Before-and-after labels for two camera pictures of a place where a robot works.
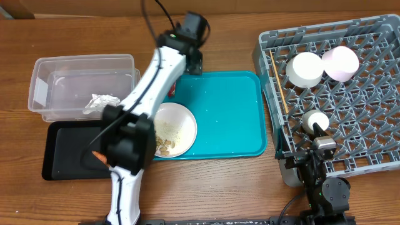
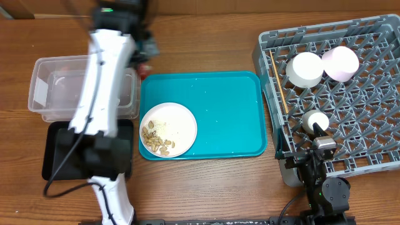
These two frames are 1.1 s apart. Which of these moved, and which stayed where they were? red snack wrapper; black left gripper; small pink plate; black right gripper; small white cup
Moved: red snack wrapper; black left gripper
Stayed: black right gripper; small white cup; small pink plate
